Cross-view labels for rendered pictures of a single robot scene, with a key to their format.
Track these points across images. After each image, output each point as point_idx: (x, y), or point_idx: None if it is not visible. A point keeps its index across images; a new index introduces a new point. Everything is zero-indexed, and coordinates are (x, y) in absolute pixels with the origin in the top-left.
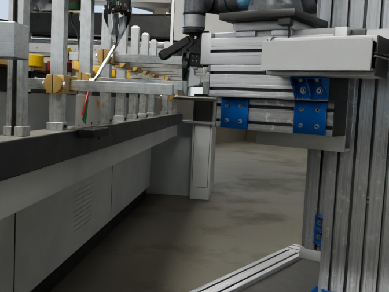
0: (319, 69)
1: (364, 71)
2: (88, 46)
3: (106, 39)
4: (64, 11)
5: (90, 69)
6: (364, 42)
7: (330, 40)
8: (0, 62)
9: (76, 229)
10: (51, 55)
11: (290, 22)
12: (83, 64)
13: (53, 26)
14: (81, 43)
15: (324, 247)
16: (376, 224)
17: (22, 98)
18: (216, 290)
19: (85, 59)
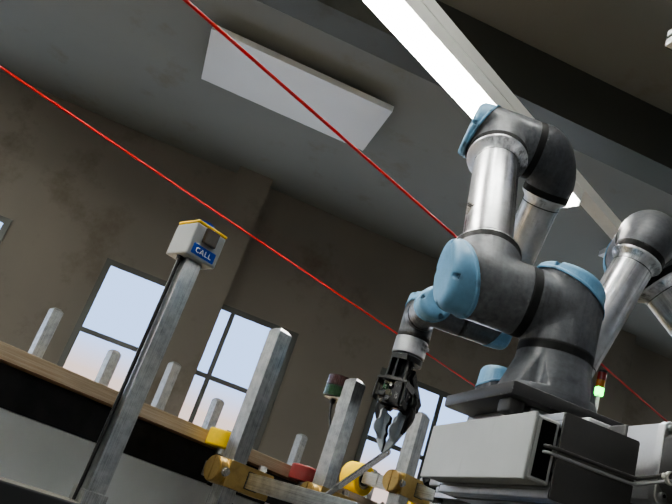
0: (470, 476)
1: (537, 488)
2: (333, 446)
3: (405, 458)
4: (264, 375)
5: (327, 482)
6: (526, 419)
7: (492, 419)
8: (177, 431)
9: None
10: (232, 432)
11: (511, 407)
12: (320, 472)
13: (247, 393)
14: (327, 442)
15: None
16: None
17: (106, 452)
18: None
19: (324, 466)
